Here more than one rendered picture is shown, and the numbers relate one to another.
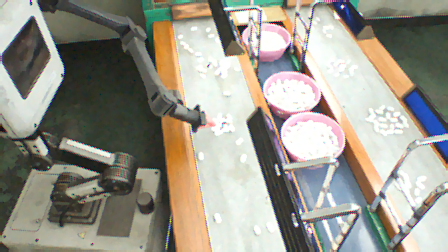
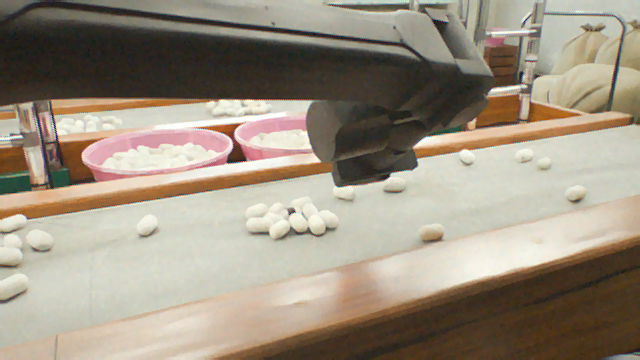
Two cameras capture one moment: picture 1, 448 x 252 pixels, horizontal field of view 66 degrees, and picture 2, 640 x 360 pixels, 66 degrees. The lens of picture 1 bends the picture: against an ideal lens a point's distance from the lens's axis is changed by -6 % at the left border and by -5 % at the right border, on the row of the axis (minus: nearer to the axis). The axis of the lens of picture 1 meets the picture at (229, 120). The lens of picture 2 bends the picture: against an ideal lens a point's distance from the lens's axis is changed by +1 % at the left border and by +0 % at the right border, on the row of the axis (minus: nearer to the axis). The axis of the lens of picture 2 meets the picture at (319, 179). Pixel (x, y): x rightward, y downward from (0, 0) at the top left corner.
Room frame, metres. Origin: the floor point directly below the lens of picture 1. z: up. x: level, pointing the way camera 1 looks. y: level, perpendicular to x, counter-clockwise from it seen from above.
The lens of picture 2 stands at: (1.13, 0.64, 1.04)
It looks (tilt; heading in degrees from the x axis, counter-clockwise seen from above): 21 degrees down; 257
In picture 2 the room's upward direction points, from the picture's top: straight up
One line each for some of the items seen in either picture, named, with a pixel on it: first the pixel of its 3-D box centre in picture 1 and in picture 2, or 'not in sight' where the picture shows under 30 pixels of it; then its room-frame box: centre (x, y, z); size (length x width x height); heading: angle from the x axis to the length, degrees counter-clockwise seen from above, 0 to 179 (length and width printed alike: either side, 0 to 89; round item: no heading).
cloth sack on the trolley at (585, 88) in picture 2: not in sight; (591, 96); (-1.33, -2.06, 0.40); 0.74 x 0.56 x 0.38; 8
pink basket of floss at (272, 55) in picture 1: (265, 43); not in sight; (1.65, -0.20, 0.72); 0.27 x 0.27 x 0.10
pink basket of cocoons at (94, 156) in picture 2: (290, 97); (163, 170); (1.22, -0.29, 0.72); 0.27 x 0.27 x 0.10
